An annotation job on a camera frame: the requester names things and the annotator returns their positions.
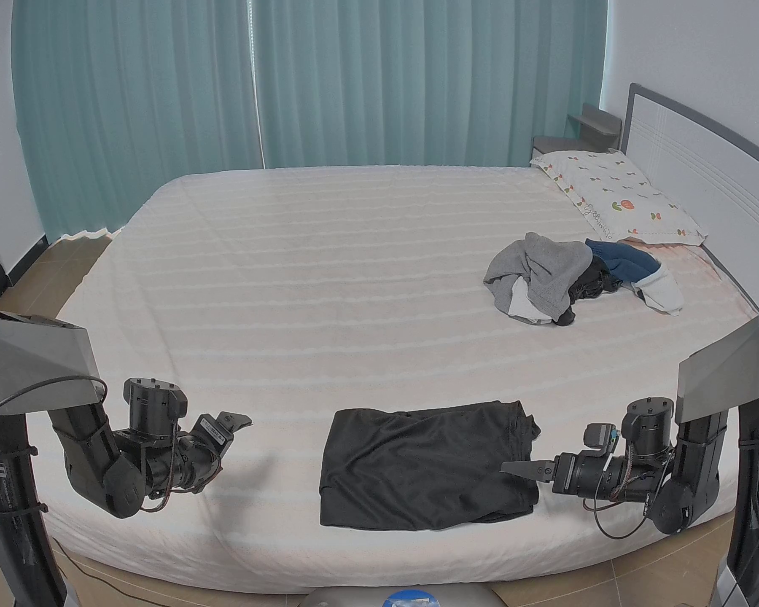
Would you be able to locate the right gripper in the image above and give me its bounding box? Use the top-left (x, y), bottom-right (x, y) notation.
top-left (501, 453), bottom-right (631, 502)

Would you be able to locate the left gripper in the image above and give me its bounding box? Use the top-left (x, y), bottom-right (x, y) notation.
top-left (176, 411), bottom-right (254, 489)

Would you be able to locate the black T-shirt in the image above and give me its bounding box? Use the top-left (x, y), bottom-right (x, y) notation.
top-left (319, 400), bottom-right (541, 531)

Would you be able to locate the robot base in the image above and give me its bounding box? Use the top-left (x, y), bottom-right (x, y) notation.
top-left (304, 586), bottom-right (501, 607)

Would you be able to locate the pile of clothes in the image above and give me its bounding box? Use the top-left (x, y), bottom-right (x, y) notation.
top-left (484, 233), bottom-right (684, 327)

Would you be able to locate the bed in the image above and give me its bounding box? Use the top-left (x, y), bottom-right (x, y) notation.
top-left (25, 83), bottom-right (759, 596)

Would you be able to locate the white printed pillow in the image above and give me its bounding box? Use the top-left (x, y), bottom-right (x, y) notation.
top-left (530, 149), bottom-right (709, 246)

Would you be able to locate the grey bedside table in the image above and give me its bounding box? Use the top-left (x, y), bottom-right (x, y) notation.
top-left (533, 103), bottom-right (622, 155)

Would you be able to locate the blue-green curtain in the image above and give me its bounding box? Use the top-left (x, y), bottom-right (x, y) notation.
top-left (253, 0), bottom-right (608, 168)
top-left (13, 0), bottom-right (266, 242)

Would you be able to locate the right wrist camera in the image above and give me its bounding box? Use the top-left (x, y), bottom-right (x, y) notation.
top-left (582, 423), bottom-right (619, 455)

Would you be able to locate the black cable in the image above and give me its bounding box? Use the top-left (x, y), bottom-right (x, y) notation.
top-left (51, 538), bottom-right (140, 593)
top-left (0, 376), bottom-right (107, 435)

